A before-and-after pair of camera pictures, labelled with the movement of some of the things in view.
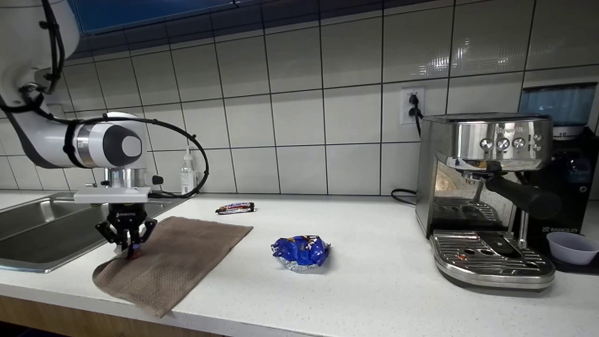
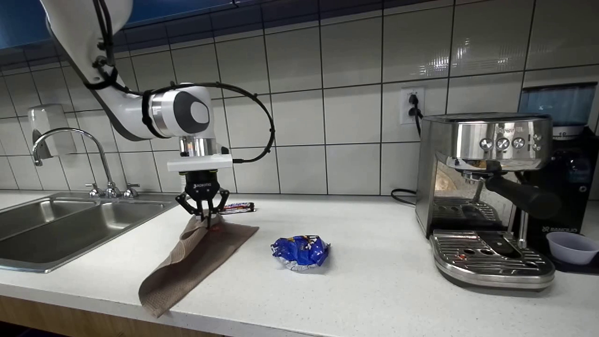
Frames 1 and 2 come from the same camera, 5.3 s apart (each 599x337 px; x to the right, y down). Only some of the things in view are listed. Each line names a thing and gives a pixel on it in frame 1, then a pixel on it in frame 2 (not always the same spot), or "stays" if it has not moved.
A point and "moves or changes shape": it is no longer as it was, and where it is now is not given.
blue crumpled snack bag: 302,251 stays
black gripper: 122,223 to 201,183
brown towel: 173,262 moves or changes shape
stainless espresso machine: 474,200 stays
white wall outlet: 405,105 stays
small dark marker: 237,208 stays
